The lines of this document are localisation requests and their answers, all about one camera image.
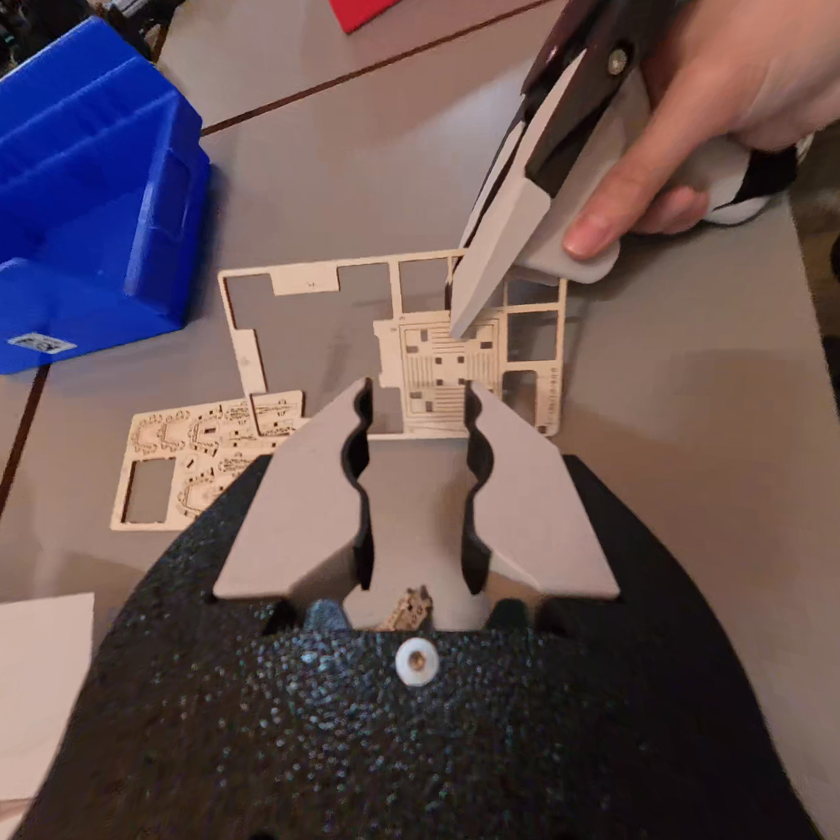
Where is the square wooden slotted panel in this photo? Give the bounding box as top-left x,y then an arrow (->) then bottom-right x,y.
373,317 -> 505,438

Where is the white paper sheet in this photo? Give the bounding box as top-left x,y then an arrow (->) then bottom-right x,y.
0,592 -> 97,803

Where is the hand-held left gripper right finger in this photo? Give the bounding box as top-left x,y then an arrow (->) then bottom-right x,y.
461,379 -> 622,599

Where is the small engraved wooden piece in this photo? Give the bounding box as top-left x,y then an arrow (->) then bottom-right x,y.
251,390 -> 308,438

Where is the wooden puzzle frame sheet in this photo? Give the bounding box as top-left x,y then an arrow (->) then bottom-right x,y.
218,249 -> 569,439

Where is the wooden ornament puzzle sheet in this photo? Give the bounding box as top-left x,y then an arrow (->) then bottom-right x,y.
110,394 -> 309,531

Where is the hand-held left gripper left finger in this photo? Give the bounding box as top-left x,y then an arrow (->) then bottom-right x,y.
212,376 -> 376,616

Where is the red flat object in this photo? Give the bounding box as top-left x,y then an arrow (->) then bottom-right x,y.
327,0 -> 403,35

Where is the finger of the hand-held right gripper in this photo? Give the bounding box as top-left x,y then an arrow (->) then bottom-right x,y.
461,108 -> 527,250
449,52 -> 593,340

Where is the person's right hand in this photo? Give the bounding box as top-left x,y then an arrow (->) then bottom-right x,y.
563,0 -> 840,261

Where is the dark equipment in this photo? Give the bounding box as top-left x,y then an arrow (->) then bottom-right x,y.
0,0 -> 188,67

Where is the blue plastic bin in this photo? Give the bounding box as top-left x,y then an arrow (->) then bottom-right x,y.
0,16 -> 213,376

